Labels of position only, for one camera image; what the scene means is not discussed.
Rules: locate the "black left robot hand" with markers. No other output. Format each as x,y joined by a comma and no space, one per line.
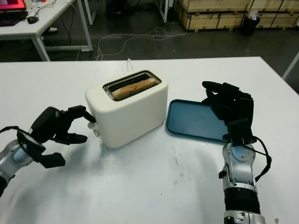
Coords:
45,123

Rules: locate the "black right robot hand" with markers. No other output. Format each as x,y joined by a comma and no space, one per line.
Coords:
238,105

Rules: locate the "white toaster lever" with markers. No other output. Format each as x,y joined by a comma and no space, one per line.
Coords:
91,126

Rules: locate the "slice of brown bread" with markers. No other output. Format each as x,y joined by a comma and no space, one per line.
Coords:
133,88

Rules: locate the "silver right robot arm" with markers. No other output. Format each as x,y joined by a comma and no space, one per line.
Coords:
238,168

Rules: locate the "blue plastic tray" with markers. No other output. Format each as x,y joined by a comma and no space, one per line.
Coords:
189,119

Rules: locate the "white two-slot toaster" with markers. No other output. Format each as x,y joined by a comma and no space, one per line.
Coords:
130,121

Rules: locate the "black trash bin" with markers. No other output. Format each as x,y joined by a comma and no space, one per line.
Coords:
250,24

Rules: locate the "wooden shipping crate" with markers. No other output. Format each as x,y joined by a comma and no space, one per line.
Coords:
210,14
278,16

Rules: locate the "black computer mouse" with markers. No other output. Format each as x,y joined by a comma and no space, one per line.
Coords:
32,19

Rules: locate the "white office desk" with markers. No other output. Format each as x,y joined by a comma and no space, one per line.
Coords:
46,16

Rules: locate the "black keyboard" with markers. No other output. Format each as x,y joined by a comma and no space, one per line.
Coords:
8,22

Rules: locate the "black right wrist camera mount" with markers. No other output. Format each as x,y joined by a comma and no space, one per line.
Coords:
240,130

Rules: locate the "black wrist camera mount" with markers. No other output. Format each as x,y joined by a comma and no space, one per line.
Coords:
51,161
240,130

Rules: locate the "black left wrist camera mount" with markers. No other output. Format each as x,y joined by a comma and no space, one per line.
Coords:
51,161

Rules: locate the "white desk frame legs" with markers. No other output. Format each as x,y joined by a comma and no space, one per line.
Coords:
165,11

